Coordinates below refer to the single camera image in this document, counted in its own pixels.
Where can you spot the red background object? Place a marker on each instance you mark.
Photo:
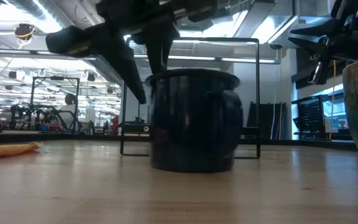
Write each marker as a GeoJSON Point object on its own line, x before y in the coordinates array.
{"type": "Point", "coordinates": [115, 126]}

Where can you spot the black far workbench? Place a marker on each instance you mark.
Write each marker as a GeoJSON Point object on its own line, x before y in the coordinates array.
{"type": "Point", "coordinates": [26, 137]}

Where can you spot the person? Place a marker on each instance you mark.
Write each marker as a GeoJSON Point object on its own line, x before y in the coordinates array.
{"type": "Point", "coordinates": [68, 112]}

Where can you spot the black background frame rig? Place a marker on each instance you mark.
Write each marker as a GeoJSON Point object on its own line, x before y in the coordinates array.
{"type": "Point", "coordinates": [54, 78]}

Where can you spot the black enamel mug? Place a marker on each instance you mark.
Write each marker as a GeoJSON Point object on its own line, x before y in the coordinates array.
{"type": "Point", "coordinates": [191, 124]}

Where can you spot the black ceiling spotlight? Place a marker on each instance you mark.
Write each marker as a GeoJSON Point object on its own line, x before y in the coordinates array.
{"type": "Point", "coordinates": [91, 76]}

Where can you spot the large spiral air duct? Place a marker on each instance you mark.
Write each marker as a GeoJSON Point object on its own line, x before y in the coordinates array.
{"type": "Point", "coordinates": [42, 9]}

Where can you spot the black pegboard rack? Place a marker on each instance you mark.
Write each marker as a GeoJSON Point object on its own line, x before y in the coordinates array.
{"type": "Point", "coordinates": [311, 113]}

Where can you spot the orange cloth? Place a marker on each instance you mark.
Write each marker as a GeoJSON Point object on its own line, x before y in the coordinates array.
{"type": "Point", "coordinates": [2, 151]}

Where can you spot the black leaning panels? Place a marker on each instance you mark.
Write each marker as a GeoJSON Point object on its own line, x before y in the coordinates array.
{"type": "Point", "coordinates": [269, 121]}

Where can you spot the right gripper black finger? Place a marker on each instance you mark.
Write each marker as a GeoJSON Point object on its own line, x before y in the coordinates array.
{"type": "Point", "coordinates": [317, 46]}
{"type": "Point", "coordinates": [320, 28]}

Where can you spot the dark ceiling dome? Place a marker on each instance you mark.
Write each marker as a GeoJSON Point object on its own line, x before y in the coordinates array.
{"type": "Point", "coordinates": [275, 46]}

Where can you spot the white crumpled scrap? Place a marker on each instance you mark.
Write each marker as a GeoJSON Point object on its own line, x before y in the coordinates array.
{"type": "Point", "coordinates": [43, 148]}

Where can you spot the long ceiling light strip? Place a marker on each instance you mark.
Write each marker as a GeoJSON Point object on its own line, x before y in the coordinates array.
{"type": "Point", "coordinates": [216, 58]}

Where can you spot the lit display screen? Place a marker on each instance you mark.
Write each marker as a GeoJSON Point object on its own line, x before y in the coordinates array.
{"type": "Point", "coordinates": [340, 112]}

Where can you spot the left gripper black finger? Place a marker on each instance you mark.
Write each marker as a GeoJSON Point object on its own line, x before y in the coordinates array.
{"type": "Point", "coordinates": [160, 53]}
{"type": "Point", "coordinates": [126, 62]}

